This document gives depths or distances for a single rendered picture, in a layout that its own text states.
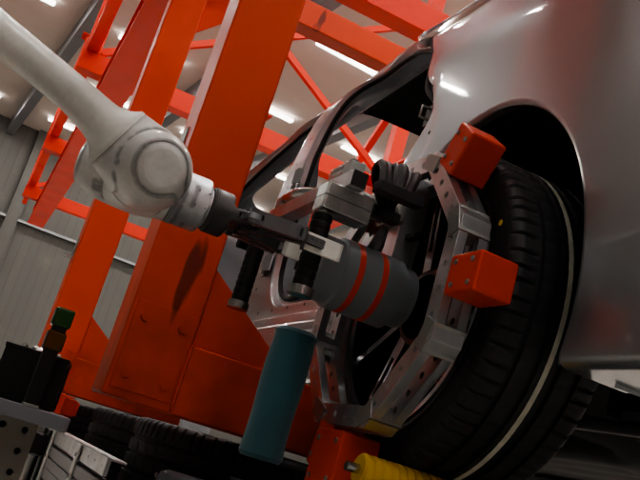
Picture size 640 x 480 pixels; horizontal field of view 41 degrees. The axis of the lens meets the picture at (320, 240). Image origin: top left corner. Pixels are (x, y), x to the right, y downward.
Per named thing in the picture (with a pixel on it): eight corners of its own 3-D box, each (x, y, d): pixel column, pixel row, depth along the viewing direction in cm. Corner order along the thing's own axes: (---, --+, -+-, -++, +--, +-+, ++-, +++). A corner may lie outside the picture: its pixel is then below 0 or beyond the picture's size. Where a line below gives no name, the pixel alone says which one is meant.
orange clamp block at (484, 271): (479, 309, 145) (510, 305, 137) (440, 293, 143) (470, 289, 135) (489, 270, 147) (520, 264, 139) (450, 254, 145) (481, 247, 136)
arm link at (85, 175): (154, 226, 142) (169, 225, 129) (62, 190, 137) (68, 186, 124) (177, 166, 143) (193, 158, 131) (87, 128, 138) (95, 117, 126)
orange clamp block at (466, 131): (482, 190, 159) (508, 149, 157) (447, 174, 157) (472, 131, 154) (470, 177, 166) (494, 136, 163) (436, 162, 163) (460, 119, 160)
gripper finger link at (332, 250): (305, 230, 141) (307, 230, 140) (342, 246, 143) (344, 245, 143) (299, 248, 140) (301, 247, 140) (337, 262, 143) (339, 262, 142)
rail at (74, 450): (110, 566, 192) (143, 468, 198) (70, 555, 189) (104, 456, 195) (23, 461, 417) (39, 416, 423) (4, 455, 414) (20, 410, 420)
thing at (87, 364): (178, 428, 384) (202, 353, 393) (63, 392, 367) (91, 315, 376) (169, 426, 400) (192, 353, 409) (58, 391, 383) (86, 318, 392)
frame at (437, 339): (440, 446, 139) (514, 142, 153) (405, 434, 136) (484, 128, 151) (310, 427, 188) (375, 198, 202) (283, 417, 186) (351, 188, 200)
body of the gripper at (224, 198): (190, 232, 142) (242, 252, 145) (205, 225, 134) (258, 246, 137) (205, 191, 144) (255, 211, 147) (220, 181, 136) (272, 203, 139)
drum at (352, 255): (411, 331, 162) (430, 262, 166) (311, 294, 155) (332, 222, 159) (377, 334, 175) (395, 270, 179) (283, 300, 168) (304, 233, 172)
